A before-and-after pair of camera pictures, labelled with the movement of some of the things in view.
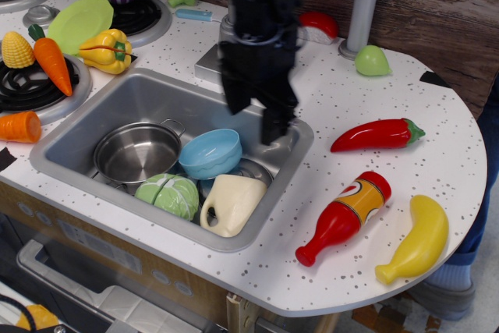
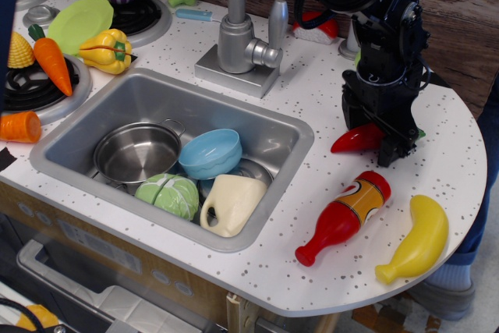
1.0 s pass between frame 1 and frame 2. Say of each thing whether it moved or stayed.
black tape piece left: stayed
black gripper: moved
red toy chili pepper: stayed
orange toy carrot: stayed
